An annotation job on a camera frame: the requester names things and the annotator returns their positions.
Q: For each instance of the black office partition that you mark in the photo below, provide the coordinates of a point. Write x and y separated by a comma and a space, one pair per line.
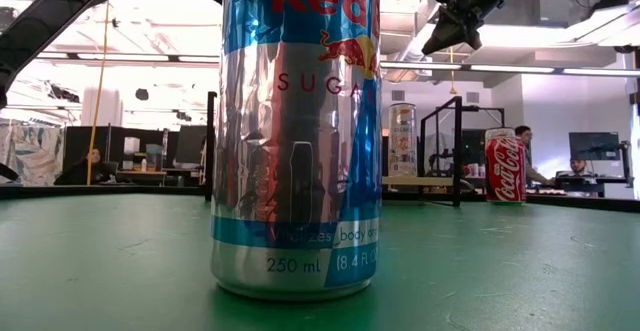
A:
80, 143

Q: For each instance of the ceiling light strip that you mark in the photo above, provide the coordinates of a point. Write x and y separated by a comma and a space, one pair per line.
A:
510, 68
125, 57

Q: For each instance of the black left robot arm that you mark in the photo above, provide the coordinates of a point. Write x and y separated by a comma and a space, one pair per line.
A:
50, 16

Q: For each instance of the person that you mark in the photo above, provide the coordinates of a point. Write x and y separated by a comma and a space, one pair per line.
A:
92, 163
523, 138
578, 166

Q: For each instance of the black aluminium table frame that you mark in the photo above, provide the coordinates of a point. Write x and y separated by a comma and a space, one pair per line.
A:
100, 191

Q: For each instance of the black computer monitor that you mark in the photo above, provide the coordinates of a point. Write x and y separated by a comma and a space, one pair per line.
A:
190, 143
593, 146

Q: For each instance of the tall white black-topped can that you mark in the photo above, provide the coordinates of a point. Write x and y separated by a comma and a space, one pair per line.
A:
402, 138

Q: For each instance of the black office desk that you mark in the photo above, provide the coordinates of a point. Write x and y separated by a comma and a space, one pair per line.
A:
580, 186

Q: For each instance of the wooden office desk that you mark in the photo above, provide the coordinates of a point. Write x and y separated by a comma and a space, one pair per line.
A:
142, 173

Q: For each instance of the green table mat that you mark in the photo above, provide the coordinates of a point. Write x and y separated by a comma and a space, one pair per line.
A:
100, 261

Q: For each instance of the white column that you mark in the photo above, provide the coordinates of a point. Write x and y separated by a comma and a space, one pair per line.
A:
102, 106

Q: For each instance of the red Coca-Cola can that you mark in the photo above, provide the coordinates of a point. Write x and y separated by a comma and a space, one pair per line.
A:
505, 166

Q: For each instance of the patterned curtain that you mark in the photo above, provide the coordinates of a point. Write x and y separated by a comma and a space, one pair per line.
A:
30, 153

